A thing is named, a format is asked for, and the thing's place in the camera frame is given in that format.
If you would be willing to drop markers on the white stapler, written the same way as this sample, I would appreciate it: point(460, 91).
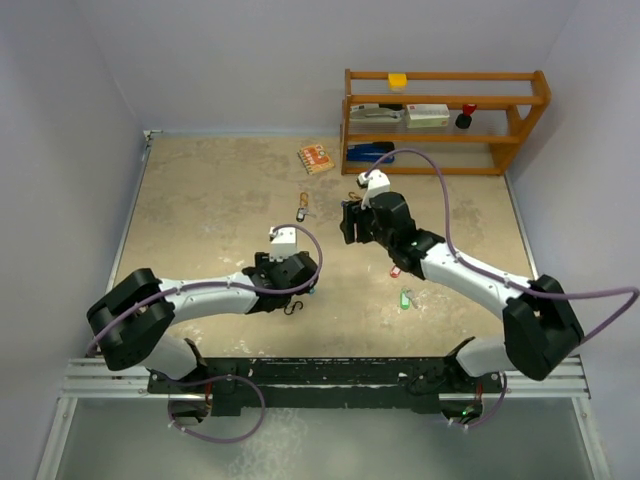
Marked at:
point(376, 113)

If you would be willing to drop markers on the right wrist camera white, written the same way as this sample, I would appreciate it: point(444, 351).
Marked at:
point(374, 182)

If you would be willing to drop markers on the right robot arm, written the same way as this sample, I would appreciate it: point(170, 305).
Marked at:
point(538, 333)

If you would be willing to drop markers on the red black stamp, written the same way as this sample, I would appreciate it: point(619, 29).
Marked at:
point(464, 118)

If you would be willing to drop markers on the blue black stapler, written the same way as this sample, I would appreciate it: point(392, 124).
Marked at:
point(369, 152)

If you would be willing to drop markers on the black base frame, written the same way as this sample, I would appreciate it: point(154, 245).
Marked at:
point(422, 385)

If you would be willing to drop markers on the white red box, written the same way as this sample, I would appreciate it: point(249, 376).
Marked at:
point(427, 115)

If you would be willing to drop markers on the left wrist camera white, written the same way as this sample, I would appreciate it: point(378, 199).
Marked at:
point(282, 243)

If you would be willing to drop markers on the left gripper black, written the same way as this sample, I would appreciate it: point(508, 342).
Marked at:
point(262, 261)

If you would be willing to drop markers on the orange spiral notebook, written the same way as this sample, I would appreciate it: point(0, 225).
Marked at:
point(315, 159)

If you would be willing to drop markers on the silver key with green tag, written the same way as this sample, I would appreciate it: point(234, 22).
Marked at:
point(407, 299)

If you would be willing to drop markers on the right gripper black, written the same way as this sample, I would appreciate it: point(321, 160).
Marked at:
point(351, 216)

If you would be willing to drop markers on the black S carabiner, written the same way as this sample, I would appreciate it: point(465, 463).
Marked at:
point(293, 307)

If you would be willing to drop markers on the yellow box on shelf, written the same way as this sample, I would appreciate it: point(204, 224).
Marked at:
point(397, 82)

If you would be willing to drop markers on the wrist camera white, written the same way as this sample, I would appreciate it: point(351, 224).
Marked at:
point(282, 243)
point(374, 182)

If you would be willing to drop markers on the wooden shelf rack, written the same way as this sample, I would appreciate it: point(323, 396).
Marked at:
point(494, 112)

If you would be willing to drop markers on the silver key with black tag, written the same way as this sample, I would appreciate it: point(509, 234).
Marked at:
point(302, 213)

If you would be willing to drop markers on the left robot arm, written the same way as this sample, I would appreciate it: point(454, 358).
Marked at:
point(130, 323)

